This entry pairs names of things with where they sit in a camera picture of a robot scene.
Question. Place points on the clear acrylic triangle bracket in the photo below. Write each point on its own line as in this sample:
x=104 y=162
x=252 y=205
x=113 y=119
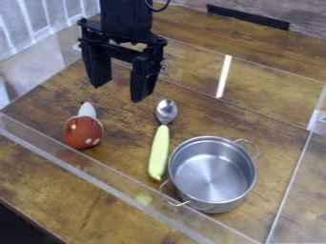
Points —
x=76 y=47

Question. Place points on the green handled metal spoon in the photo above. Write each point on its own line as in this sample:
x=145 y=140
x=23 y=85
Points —
x=166 y=114

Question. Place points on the red toy mushroom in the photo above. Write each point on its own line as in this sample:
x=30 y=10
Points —
x=84 y=129

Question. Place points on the clear acrylic barrier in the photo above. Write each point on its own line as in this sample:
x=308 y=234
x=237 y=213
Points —
x=300 y=222
x=206 y=230

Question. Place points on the clear acrylic front barrier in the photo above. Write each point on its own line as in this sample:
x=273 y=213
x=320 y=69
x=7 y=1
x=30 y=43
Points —
x=206 y=230

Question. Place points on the stainless steel pot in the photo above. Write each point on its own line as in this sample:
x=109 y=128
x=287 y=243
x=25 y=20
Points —
x=212 y=174

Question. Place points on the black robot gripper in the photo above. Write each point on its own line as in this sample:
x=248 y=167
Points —
x=121 y=35

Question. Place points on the black bar on table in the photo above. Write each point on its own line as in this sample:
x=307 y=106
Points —
x=249 y=17

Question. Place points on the clear acrylic right barrier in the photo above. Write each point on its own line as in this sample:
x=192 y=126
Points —
x=300 y=222

